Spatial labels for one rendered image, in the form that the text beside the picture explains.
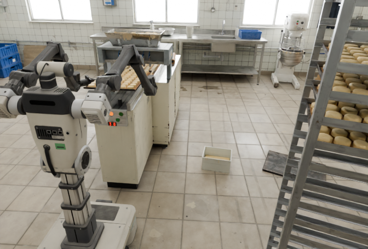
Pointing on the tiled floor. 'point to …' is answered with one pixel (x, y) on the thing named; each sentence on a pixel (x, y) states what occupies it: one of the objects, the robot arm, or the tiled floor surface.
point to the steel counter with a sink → (207, 37)
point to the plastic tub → (216, 159)
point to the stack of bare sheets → (271, 160)
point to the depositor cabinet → (166, 105)
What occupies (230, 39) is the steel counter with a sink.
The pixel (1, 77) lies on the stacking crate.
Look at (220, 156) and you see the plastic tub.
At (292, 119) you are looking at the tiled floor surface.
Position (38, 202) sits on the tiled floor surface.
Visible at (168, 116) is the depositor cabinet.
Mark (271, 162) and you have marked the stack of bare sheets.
